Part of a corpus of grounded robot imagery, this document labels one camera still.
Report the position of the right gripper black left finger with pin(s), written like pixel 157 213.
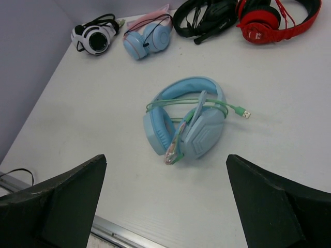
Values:
pixel 58 212

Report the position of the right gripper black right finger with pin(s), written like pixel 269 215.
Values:
pixel 275 211

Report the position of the light blue headphones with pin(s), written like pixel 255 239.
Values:
pixel 198 131

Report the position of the white black headphones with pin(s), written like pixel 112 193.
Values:
pixel 95 36

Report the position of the red black headphones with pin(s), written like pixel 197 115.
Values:
pixel 261 23

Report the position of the pink blue cat-ear headphones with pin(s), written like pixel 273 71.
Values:
pixel 148 34

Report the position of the black headset with microphone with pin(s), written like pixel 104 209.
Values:
pixel 204 19

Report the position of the aluminium table edge rail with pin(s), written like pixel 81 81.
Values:
pixel 102 229

